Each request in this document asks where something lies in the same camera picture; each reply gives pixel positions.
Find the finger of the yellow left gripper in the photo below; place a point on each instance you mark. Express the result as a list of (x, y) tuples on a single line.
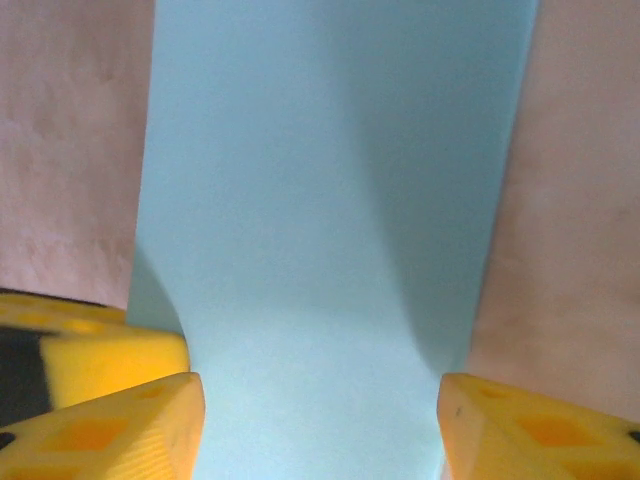
[(110, 355)]

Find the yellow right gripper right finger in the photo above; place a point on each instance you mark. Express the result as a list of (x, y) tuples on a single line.
[(540, 440)]

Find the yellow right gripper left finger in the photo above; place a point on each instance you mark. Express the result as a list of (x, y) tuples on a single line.
[(110, 435)]

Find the light blue paper sheet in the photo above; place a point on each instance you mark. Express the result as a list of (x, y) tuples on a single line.
[(325, 200)]

